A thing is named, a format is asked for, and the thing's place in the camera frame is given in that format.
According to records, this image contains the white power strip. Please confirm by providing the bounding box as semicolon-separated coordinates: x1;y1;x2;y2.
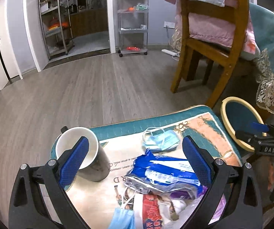
161;49;179;57

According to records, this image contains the purple foil wrapper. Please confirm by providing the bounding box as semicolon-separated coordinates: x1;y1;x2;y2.
171;186;226;224

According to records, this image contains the light blue face mask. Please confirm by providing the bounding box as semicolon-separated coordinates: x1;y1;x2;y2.
142;127;181;152

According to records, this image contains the blue snack wrapper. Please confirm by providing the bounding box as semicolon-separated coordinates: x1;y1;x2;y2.
125;150;203;199

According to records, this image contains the red white paper packaging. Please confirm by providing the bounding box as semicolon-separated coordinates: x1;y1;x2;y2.
133;194;187;228

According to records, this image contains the teal lace tablecloth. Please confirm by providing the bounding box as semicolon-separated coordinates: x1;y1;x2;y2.
249;3;274;114

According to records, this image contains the grey metal shelf rack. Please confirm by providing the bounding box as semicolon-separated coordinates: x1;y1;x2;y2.
38;0;74;59

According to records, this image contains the blue yellow-rimmed trash bin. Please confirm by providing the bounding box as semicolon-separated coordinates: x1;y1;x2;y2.
220;97;266;152

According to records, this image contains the pink cushion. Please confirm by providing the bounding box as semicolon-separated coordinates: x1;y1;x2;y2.
170;0;260;60

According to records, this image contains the wooden chair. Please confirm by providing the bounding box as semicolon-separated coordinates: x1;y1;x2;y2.
171;0;249;108

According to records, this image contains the white door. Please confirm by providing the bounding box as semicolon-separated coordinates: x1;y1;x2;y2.
0;0;23;91

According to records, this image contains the grey rolling cart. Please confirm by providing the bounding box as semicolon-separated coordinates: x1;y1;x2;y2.
117;0;149;57

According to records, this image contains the teal orange patterned mat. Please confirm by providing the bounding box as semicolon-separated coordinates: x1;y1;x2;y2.
49;104;244;229

